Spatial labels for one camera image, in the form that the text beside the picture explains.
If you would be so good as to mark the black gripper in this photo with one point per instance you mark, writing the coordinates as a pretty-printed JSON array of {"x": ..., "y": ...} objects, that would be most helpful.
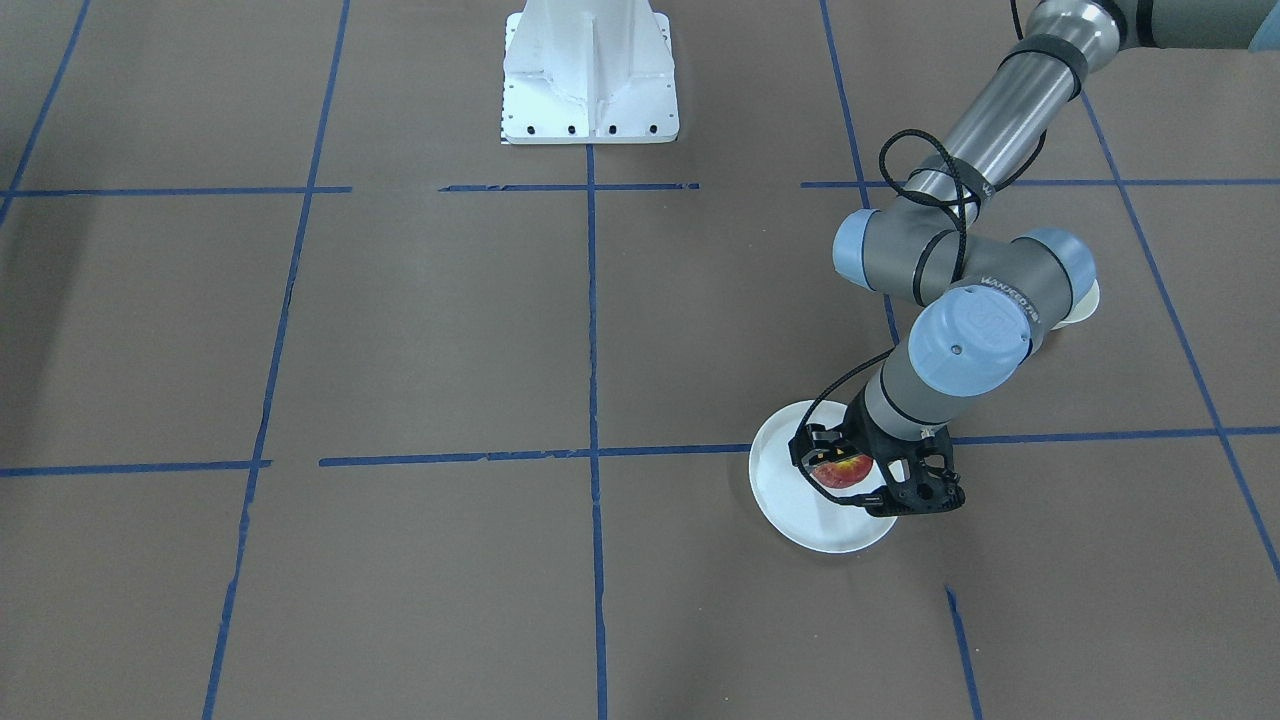
[{"x": 864, "y": 436}]

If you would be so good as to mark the red yellow apple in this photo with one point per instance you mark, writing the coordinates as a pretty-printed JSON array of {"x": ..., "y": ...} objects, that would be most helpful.
[{"x": 843, "y": 473}]

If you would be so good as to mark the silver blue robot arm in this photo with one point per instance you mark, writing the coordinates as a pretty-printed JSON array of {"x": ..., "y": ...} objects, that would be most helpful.
[{"x": 987, "y": 305}]

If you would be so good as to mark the white plate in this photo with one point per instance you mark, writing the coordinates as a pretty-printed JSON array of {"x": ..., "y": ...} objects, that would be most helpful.
[{"x": 795, "y": 509}]

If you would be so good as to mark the white bowl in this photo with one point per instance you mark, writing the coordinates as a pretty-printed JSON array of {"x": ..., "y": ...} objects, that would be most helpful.
[{"x": 1083, "y": 309}]

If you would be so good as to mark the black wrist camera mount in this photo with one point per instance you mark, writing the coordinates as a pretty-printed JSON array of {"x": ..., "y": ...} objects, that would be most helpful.
[{"x": 919, "y": 475}]

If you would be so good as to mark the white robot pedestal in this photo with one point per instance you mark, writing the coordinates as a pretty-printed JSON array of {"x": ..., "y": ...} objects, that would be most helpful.
[{"x": 588, "y": 72}]

